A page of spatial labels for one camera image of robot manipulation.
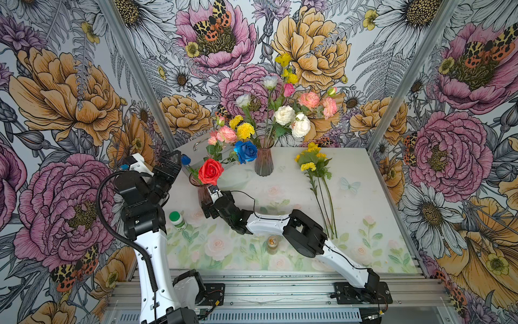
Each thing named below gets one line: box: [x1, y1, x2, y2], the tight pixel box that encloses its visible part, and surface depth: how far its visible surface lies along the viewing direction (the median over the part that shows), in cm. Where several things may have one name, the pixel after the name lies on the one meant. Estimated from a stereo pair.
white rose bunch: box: [234, 74, 311, 138], surface depth 74 cm
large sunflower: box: [294, 141, 333, 180], surface depth 111 cm
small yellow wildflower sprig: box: [275, 52, 299, 85], surface depth 88 cm
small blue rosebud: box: [180, 153, 191, 166], surface depth 80 cm
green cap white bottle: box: [168, 210, 188, 232], surface depth 87 cm
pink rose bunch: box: [283, 83, 338, 120], surface depth 73 cm
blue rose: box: [233, 140, 259, 165], surface depth 64 cm
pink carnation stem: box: [205, 116, 238, 161], surface depth 72 cm
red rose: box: [197, 157, 224, 186], surface depth 65 cm
